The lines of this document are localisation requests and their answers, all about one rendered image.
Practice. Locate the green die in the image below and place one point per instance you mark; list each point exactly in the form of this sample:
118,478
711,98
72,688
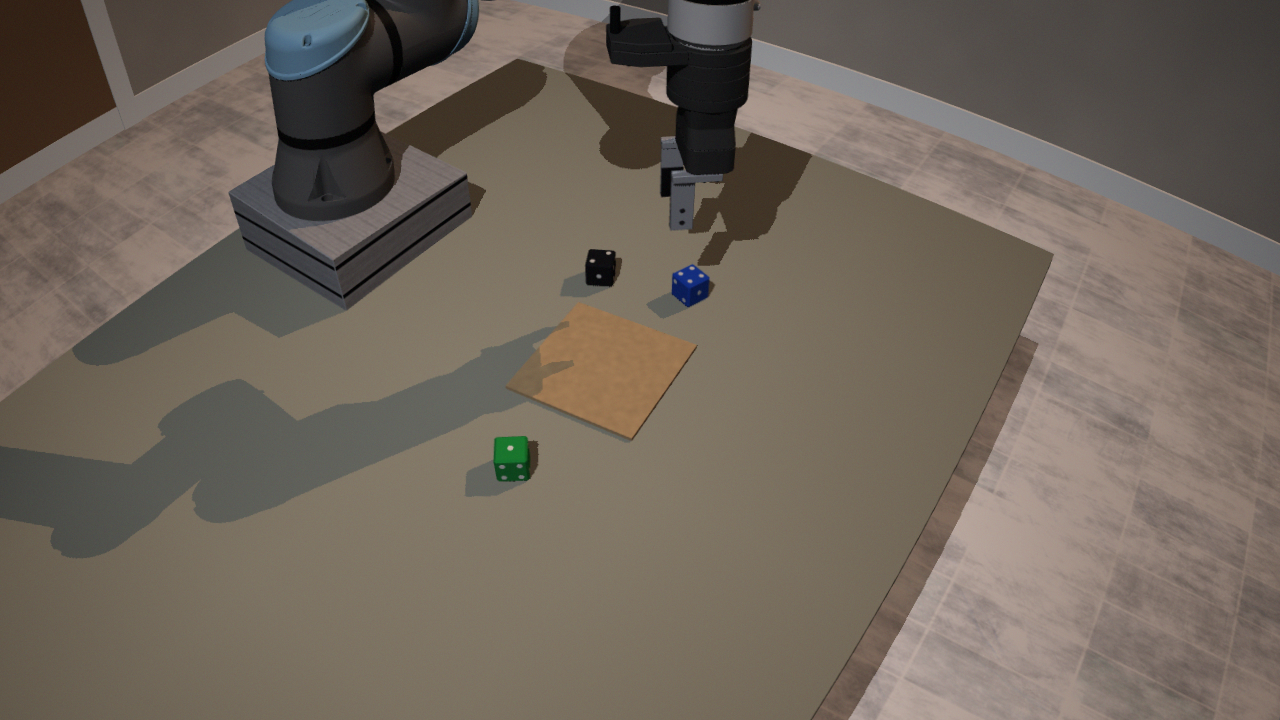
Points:
512,458

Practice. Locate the blue die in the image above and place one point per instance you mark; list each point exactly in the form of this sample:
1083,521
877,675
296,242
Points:
690,285

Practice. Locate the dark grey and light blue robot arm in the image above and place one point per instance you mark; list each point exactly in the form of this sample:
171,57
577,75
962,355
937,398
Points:
326,59

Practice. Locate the tan flat mat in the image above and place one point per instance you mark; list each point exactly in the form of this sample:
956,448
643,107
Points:
602,369

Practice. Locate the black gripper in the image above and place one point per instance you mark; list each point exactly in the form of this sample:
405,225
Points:
708,70

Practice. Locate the black die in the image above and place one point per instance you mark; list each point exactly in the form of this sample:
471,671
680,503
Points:
600,267

